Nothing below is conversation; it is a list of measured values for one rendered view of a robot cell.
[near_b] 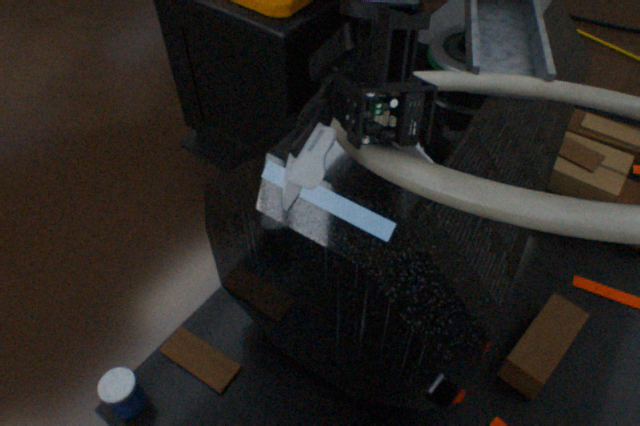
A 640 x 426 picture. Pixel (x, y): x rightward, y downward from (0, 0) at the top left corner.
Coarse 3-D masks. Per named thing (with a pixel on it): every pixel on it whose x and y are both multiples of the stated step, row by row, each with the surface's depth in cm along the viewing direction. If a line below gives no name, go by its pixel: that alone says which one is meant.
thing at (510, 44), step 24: (480, 0) 102; (504, 0) 102; (528, 0) 97; (480, 24) 96; (504, 24) 96; (528, 24) 94; (480, 48) 90; (504, 48) 90; (528, 48) 90; (504, 72) 85; (528, 72) 85; (552, 72) 78; (504, 96) 82
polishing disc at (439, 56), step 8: (440, 32) 131; (448, 32) 131; (456, 32) 131; (432, 40) 128; (440, 40) 128; (448, 40) 128; (456, 40) 128; (432, 48) 126; (440, 48) 126; (448, 48) 126; (456, 48) 126; (432, 56) 125; (440, 56) 124; (448, 56) 124; (456, 56) 124; (464, 56) 124; (440, 64) 123; (448, 64) 122; (456, 64) 122; (464, 64) 122
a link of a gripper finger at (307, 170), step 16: (320, 128) 49; (304, 144) 49; (320, 144) 49; (288, 160) 50; (304, 160) 49; (320, 160) 47; (288, 176) 50; (304, 176) 48; (320, 176) 46; (288, 192) 51; (288, 208) 52
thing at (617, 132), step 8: (584, 120) 225; (592, 120) 225; (600, 120) 225; (608, 120) 225; (584, 128) 223; (592, 128) 221; (600, 128) 221; (608, 128) 221; (616, 128) 221; (624, 128) 221; (608, 136) 219; (616, 136) 218; (624, 136) 218; (632, 136) 218; (624, 144) 217; (632, 144) 215
